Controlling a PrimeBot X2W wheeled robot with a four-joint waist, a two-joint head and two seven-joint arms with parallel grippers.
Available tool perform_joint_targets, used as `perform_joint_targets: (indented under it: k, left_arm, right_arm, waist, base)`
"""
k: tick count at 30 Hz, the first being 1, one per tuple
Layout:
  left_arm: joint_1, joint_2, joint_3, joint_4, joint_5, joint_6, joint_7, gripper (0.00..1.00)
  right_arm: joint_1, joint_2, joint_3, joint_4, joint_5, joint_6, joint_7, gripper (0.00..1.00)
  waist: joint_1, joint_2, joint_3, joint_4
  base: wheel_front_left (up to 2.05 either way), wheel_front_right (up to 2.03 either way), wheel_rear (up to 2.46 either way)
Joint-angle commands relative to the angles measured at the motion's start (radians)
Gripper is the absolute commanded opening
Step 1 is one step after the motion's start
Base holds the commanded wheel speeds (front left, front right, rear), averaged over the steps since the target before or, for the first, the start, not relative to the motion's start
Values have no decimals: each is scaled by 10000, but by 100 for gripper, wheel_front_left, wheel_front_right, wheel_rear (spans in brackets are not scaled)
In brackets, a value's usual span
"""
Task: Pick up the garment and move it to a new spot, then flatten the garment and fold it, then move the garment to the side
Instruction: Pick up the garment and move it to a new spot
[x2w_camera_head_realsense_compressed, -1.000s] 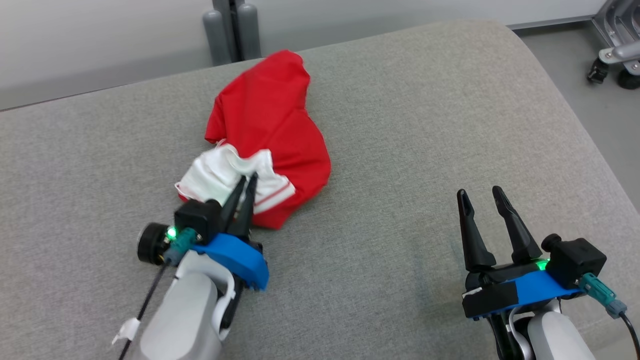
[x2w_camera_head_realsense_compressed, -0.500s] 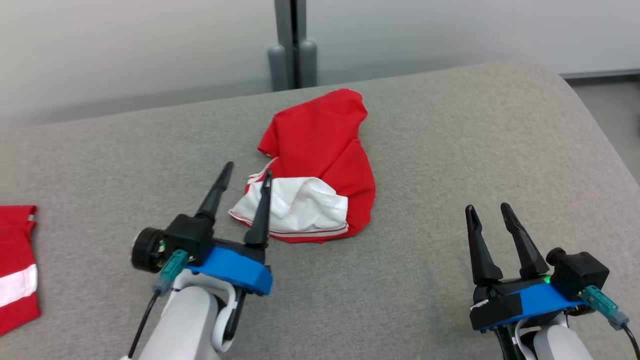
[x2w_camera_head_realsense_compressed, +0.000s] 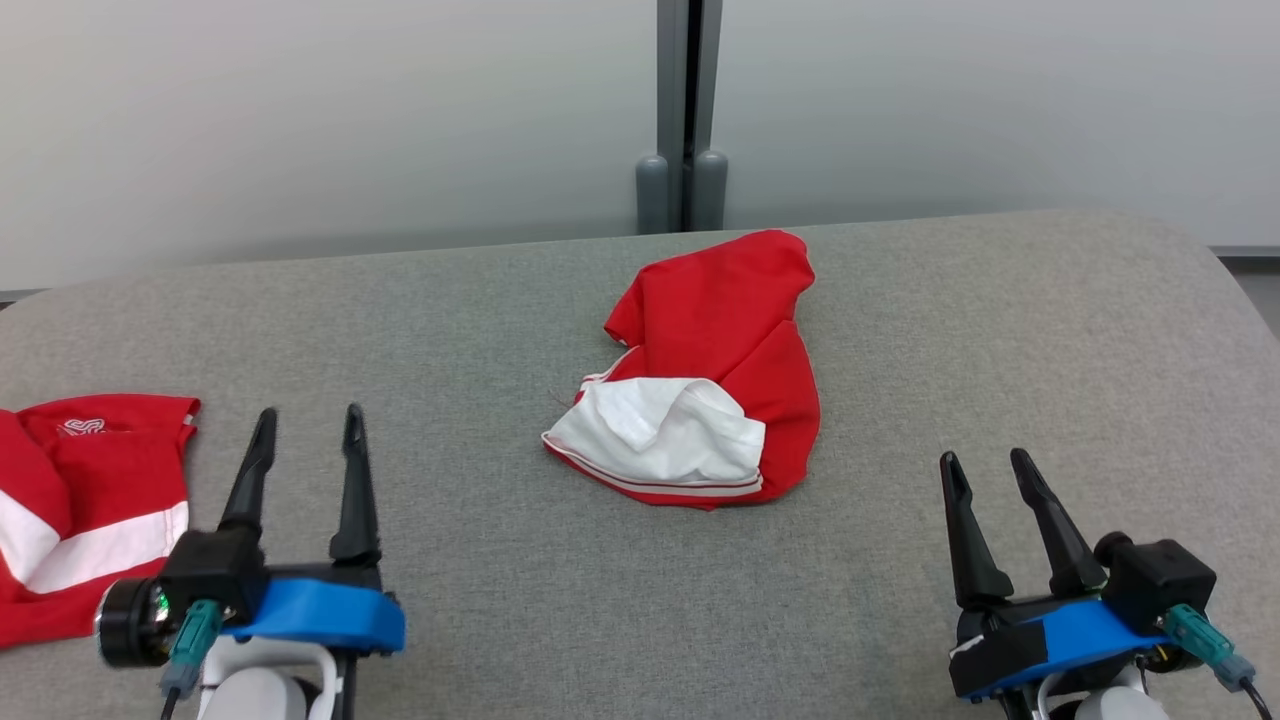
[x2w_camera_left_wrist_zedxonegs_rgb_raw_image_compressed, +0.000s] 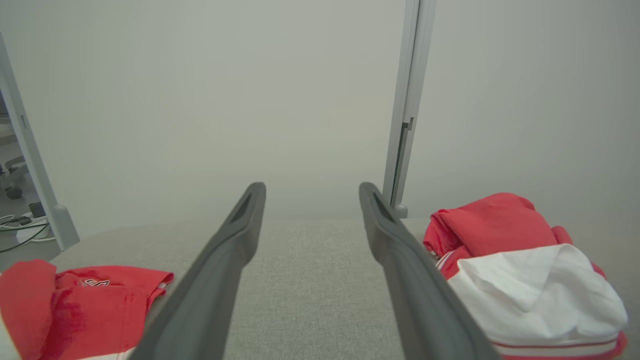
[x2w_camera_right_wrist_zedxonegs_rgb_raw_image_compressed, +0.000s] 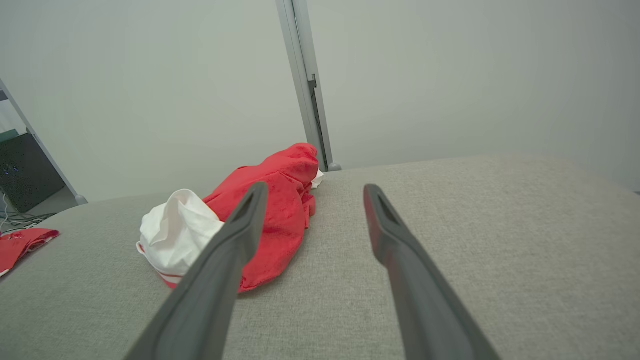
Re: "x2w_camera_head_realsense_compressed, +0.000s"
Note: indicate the grey fabric sofa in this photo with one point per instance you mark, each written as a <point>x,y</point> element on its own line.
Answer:
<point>500,600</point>

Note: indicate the grey door frame post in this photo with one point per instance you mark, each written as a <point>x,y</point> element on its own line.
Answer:
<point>672,80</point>

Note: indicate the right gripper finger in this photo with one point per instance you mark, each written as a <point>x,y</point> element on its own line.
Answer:
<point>972,550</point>
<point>1060,545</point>

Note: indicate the red shorts with white stripe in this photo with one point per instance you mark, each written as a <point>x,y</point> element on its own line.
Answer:
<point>100,470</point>

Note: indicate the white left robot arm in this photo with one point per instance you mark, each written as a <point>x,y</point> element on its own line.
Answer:
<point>255,695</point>

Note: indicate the grey cylinder post foot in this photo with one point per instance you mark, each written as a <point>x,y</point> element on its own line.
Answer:
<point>710,190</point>
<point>652,195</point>

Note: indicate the red basketball jersey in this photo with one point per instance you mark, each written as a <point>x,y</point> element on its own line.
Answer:
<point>720,320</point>

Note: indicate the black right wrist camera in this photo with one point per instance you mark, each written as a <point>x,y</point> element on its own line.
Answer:
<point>1165,580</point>

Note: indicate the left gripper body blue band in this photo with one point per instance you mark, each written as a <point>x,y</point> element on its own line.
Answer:
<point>320,615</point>

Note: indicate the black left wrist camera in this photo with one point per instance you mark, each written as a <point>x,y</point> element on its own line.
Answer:
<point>210,565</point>

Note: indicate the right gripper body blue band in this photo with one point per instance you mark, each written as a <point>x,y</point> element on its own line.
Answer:
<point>1080,635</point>

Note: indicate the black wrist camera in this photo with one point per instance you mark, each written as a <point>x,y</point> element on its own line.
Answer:
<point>1165,580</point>
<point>210,565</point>

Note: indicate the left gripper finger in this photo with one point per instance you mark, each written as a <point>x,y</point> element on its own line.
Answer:
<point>355,500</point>
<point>250,490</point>

